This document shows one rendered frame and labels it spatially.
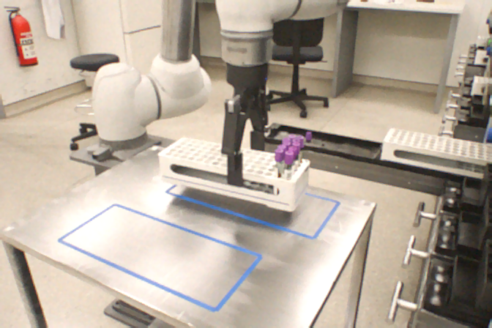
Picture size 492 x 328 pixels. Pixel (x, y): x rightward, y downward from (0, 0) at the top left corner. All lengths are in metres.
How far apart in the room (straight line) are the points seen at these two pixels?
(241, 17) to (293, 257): 0.40
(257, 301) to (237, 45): 0.41
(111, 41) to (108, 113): 3.06
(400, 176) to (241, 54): 0.55
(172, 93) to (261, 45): 0.69
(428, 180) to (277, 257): 0.50
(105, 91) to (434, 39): 3.74
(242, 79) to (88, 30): 3.88
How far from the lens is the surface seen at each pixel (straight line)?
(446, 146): 1.12
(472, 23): 4.58
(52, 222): 0.90
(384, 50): 4.70
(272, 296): 0.66
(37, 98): 4.48
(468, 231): 0.88
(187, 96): 1.41
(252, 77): 0.74
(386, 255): 2.13
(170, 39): 1.34
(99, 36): 4.48
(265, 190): 0.82
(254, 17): 0.71
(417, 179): 1.10
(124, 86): 1.32
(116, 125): 1.35
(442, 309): 0.71
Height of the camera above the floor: 1.28
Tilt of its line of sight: 27 degrees down
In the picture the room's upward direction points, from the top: straight up
